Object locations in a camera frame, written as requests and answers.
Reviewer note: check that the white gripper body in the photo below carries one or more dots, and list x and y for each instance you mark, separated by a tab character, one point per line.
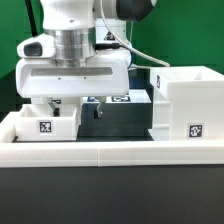
39	76

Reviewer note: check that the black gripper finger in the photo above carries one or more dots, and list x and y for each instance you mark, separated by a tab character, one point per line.
55	109
98	110

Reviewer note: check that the white front drawer tray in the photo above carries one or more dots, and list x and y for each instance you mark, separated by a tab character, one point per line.
38	123

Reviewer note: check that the white drawer cabinet box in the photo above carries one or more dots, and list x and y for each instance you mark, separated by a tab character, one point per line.
188	103

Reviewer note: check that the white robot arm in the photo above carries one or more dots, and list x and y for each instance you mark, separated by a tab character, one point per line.
82	52

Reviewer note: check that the white U-shaped border fence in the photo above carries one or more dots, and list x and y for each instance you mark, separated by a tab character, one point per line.
101	154

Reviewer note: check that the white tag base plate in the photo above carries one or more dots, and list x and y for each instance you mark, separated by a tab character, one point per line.
134	96

